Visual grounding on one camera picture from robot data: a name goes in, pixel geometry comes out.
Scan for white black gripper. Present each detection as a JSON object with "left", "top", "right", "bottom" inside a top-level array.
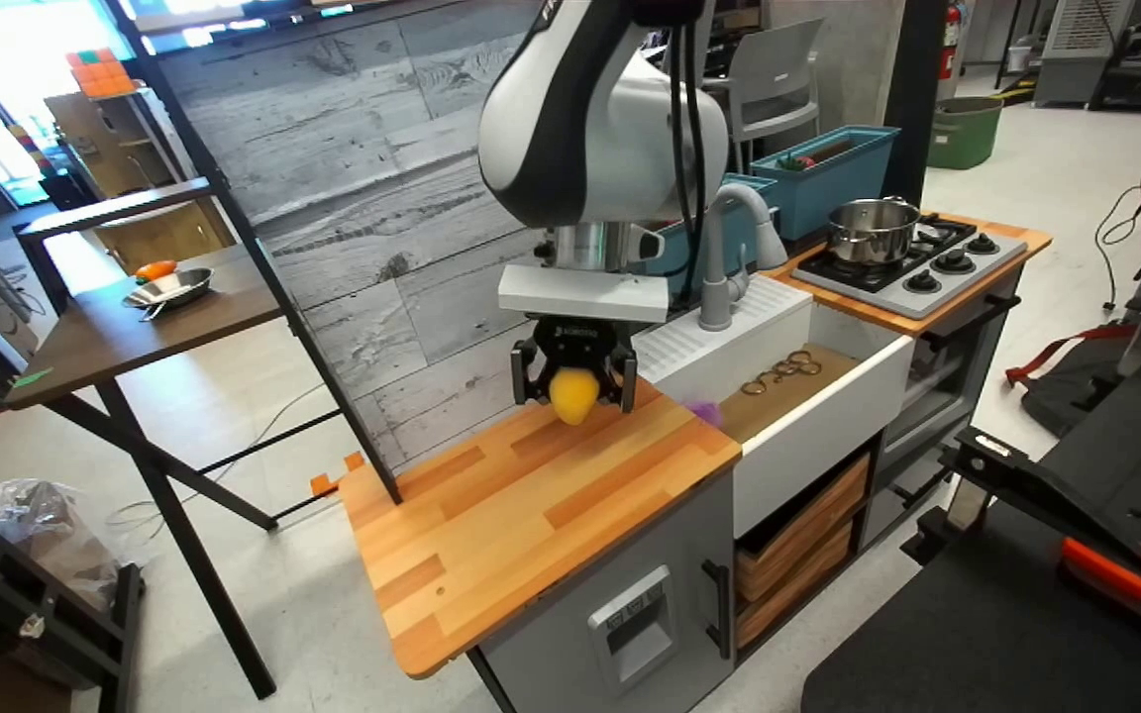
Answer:
[{"left": 497, "top": 258, "right": 675, "bottom": 412}]

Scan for grey office chair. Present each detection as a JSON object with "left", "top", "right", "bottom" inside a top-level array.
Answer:
[{"left": 714, "top": 14, "right": 827, "bottom": 178}]

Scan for wooden crate drawers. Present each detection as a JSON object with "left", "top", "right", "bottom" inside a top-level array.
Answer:
[{"left": 733, "top": 457, "right": 876, "bottom": 655}]

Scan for grey wood-print backdrop panel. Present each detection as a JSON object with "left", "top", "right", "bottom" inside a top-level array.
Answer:
[{"left": 152, "top": 0, "right": 617, "bottom": 475}]

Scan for grey toy kitchen cabinet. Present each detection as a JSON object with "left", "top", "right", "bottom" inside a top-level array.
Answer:
[{"left": 474, "top": 468, "right": 742, "bottom": 713}]

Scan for clear plastic bag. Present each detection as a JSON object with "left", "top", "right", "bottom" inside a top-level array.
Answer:
[{"left": 0, "top": 475, "right": 122, "bottom": 614}]

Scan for dark brown side table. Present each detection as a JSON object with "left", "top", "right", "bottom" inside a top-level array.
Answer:
[{"left": 5, "top": 173, "right": 285, "bottom": 705}]

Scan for teal planter box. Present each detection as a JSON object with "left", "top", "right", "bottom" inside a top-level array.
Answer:
[
  {"left": 605, "top": 208, "right": 783, "bottom": 318},
  {"left": 742, "top": 124, "right": 907, "bottom": 245}
]

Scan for red cable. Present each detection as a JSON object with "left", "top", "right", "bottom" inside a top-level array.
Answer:
[{"left": 1002, "top": 318, "right": 1141, "bottom": 390}]

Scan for grey toy stove top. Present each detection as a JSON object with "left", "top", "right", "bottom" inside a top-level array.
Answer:
[{"left": 792, "top": 212, "right": 1029, "bottom": 321}]

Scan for green bin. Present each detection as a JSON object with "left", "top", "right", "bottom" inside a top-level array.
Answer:
[{"left": 928, "top": 95, "right": 1005, "bottom": 173}]

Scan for yellow ball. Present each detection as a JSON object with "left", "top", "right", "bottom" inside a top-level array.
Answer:
[{"left": 547, "top": 363, "right": 605, "bottom": 430}]

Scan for grey toy faucet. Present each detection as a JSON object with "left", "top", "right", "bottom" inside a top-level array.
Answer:
[{"left": 696, "top": 178, "right": 792, "bottom": 336}]

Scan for wooden butcher block countertop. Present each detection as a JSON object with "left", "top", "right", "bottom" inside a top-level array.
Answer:
[{"left": 337, "top": 363, "right": 744, "bottom": 685}]

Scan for orange and black clamp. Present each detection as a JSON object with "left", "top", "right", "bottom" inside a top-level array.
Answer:
[{"left": 940, "top": 423, "right": 1141, "bottom": 611}]

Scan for white toy sink basin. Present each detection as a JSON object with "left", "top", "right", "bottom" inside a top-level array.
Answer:
[{"left": 629, "top": 269, "right": 919, "bottom": 542}]

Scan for silver metal pot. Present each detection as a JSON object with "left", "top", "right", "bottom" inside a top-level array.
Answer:
[{"left": 824, "top": 194, "right": 924, "bottom": 269}]

